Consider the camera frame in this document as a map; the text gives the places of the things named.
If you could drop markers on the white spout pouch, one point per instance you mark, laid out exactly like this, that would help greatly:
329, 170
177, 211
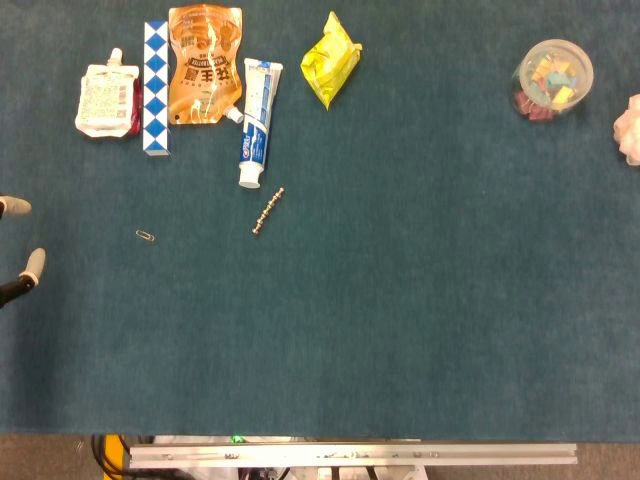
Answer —
102, 100

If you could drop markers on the yellow snack bag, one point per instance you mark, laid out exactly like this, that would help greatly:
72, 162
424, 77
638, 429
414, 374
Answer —
330, 65

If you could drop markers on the dark red packet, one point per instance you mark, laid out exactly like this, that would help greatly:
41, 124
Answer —
135, 112

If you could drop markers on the blue white snake cube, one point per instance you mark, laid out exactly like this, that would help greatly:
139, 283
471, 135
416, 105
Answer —
156, 90

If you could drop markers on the clear jar of binder clips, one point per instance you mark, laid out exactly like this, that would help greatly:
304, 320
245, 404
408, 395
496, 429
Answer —
552, 80

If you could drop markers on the aluminium profile rail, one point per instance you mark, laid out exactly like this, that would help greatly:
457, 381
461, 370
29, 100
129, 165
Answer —
350, 454

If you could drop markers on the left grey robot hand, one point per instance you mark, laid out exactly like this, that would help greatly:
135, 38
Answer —
15, 205

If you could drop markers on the teal felt table cover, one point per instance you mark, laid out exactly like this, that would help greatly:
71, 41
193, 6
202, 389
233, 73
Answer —
400, 300

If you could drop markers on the orange spout pouch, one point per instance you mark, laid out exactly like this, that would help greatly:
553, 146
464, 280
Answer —
205, 75

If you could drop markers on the metal beaded rod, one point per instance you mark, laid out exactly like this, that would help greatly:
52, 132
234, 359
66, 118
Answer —
268, 210

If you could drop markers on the pink bath pouf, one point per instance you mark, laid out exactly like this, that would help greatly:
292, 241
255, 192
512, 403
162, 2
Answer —
631, 132

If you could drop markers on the yellow frame part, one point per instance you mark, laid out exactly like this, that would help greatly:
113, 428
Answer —
115, 452

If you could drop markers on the metal paper clip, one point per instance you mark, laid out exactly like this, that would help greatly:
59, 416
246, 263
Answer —
145, 236

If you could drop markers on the blue white toothpaste tube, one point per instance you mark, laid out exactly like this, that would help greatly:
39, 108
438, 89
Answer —
256, 130

